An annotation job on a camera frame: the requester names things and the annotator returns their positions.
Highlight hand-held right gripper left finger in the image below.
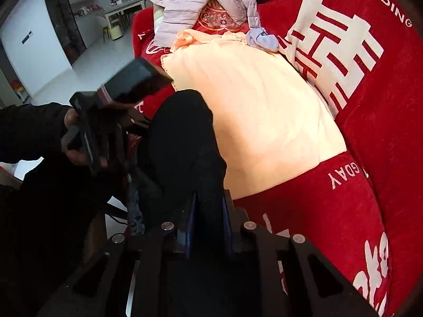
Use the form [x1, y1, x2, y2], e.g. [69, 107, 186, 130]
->
[36, 190, 199, 317]

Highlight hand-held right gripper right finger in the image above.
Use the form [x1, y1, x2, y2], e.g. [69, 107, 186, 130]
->
[221, 190, 380, 317]

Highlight black pants with floral lining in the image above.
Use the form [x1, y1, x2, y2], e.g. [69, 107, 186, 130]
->
[126, 89, 228, 238]

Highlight person's left hand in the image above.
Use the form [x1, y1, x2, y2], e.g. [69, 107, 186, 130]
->
[62, 107, 92, 167]

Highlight cream bin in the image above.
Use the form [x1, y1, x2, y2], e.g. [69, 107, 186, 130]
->
[109, 23, 124, 41]

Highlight dining table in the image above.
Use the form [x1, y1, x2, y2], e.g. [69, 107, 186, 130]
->
[102, 0, 146, 29]

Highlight dark tall cabinet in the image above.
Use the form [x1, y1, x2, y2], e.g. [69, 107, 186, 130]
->
[41, 0, 88, 65]

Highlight red printed sofa cover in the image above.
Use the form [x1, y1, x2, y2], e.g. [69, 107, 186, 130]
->
[130, 5, 394, 317]

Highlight pink puffer jacket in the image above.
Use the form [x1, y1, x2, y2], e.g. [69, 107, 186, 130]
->
[144, 0, 261, 48]

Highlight red embroidered cushion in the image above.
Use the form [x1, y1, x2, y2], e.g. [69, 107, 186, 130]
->
[193, 0, 252, 35]

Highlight cream blanket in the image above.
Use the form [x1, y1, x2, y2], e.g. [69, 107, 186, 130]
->
[160, 28, 347, 202]

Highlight person's dark clothed body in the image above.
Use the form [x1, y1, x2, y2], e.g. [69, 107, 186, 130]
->
[0, 152, 133, 317]

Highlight lilac cloth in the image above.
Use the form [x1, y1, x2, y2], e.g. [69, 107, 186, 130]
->
[246, 26, 281, 53]

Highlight red cushion large white print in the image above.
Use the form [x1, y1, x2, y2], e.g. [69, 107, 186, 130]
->
[279, 0, 423, 317]

